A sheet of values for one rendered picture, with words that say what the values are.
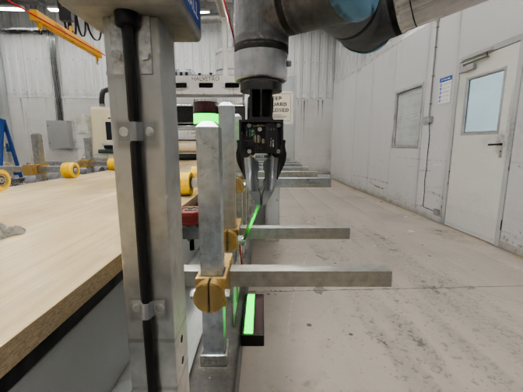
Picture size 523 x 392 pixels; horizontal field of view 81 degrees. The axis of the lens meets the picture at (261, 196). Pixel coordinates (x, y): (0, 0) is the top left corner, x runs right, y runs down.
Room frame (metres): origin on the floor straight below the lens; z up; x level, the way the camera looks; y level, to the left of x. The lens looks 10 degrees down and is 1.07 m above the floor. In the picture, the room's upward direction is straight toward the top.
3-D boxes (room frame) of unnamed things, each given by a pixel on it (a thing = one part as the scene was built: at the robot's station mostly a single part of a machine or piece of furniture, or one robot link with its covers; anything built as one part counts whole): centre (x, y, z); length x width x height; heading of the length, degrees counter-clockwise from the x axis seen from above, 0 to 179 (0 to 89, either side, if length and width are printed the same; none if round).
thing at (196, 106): (0.73, 0.13, 1.16); 0.06 x 0.06 x 0.02
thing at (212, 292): (0.51, 0.08, 0.84); 0.14 x 0.06 x 0.05; 0
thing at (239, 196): (0.98, 0.08, 0.93); 0.04 x 0.04 x 0.48; 0
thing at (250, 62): (0.54, 0.00, 1.20); 0.10 x 0.09 x 0.05; 90
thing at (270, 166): (0.54, -0.02, 1.01); 0.06 x 0.03 x 0.09; 0
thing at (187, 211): (0.77, 0.18, 0.85); 0.08 x 0.08 x 0.11
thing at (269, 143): (0.54, 0.00, 1.11); 0.09 x 0.08 x 0.12; 0
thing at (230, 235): (0.76, 0.08, 0.85); 0.14 x 0.06 x 0.05; 0
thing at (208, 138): (0.48, 0.08, 0.87); 0.04 x 0.04 x 0.48; 0
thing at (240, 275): (0.52, -0.01, 0.84); 0.44 x 0.03 x 0.04; 90
